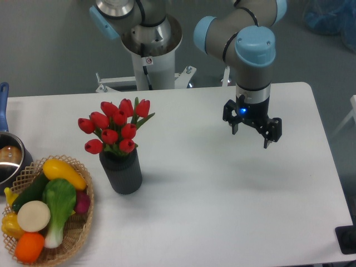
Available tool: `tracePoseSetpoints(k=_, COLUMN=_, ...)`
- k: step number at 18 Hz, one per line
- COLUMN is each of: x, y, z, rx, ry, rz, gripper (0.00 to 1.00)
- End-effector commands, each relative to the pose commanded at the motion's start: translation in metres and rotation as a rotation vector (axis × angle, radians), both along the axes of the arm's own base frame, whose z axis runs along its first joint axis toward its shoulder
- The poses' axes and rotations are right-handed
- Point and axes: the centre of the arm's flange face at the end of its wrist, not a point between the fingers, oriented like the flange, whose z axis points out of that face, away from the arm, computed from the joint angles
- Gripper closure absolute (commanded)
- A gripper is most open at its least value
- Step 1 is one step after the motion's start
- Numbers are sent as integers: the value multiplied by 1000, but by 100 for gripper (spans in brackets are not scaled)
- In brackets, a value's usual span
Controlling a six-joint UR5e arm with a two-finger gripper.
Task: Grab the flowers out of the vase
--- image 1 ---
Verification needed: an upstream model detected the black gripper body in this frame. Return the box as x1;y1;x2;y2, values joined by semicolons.
227;97;270;133

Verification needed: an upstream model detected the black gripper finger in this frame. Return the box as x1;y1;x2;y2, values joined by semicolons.
262;117;282;149
222;103;240;135

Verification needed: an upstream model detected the red tulip bouquet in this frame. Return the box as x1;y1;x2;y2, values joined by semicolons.
77;98;155;159

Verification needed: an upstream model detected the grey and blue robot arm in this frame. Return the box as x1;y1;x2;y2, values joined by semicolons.
90;1;287;145

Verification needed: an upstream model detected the dark grey ribbed vase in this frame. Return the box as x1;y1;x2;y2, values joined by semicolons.
99;149;142;195

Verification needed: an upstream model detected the blue plastic bag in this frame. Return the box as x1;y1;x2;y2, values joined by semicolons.
302;1;355;52

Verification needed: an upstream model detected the black device at table edge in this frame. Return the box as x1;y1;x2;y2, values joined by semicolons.
335;225;355;255

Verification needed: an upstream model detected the purple radish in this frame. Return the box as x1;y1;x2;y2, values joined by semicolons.
74;191;91;214

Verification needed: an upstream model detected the yellow squash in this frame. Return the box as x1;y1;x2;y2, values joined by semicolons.
42;159;87;191

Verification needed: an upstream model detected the green bok choy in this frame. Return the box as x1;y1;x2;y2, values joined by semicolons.
42;178;76;249

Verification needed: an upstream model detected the green cucumber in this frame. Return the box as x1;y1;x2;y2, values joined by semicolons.
12;172;50;212

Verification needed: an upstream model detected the woven wicker basket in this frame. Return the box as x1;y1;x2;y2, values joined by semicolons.
2;155;94;266

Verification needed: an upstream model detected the round beige slice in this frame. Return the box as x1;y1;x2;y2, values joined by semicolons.
17;200;51;233

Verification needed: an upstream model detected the yellow banana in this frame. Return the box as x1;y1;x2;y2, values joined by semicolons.
4;187;19;206

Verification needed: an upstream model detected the orange fruit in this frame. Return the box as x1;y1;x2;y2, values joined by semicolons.
14;232;45;264

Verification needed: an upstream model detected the yellow bell pepper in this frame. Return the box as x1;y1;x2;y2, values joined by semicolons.
1;212;25;239

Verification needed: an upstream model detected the white chair frame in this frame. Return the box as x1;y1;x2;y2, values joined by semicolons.
334;95;356;135

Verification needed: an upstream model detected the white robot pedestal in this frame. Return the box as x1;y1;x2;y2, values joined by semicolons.
97;14;196;92

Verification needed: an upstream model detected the pot with blue handle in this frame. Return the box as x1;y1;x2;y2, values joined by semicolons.
1;82;33;196

